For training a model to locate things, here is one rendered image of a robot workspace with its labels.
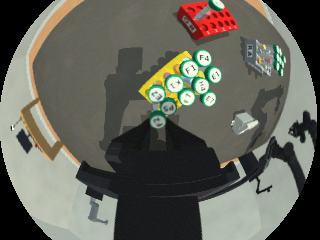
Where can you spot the red tube rack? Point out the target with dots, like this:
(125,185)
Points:
(225,20)

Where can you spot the yellow tube rack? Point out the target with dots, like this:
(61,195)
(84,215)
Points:
(159,76)

